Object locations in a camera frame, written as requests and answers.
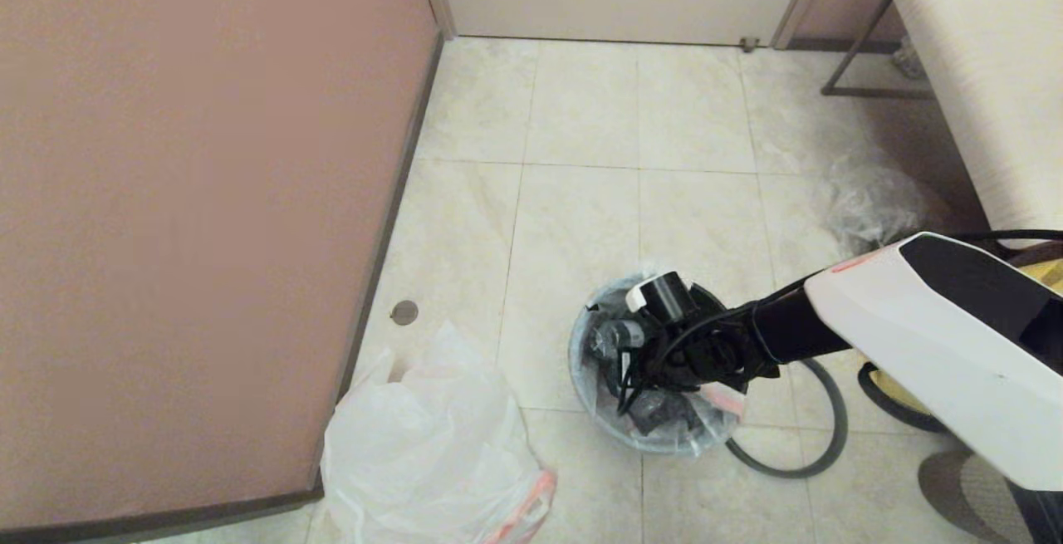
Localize white red bag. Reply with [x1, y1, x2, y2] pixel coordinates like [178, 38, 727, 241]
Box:
[569, 277, 748, 455]

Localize grey bin rim ring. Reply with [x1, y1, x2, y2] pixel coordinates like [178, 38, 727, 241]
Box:
[727, 357, 850, 479]

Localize black round trash bin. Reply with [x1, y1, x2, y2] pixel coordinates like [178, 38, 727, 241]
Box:
[569, 277, 748, 455]

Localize yellow shopping bag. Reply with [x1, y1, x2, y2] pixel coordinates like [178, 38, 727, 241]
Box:
[868, 255, 1063, 420]

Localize clear bag with black contents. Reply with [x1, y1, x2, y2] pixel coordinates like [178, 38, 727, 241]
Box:
[818, 164, 939, 258]

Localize clear plastic bottle white label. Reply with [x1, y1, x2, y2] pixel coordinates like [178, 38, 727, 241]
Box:
[594, 320, 647, 358]
[627, 395, 698, 437]

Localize grey ribbed round object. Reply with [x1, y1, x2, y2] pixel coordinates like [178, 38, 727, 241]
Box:
[918, 448, 1039, 544]

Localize small clear container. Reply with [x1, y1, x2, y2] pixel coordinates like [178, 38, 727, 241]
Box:
[890, 34, 924, 80]

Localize cream striped table top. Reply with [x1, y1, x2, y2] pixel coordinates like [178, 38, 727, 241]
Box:
[880, 0, 1063, 233]

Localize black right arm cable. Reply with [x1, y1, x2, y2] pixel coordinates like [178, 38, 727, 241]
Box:
[858, 361, 952, 434]

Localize white red-printed bin liner bag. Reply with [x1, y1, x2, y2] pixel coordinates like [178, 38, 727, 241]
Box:
[321, 321, 557, 544]

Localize dark metal table frame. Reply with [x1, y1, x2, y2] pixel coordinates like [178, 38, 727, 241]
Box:
[820, 0, 933, 100]

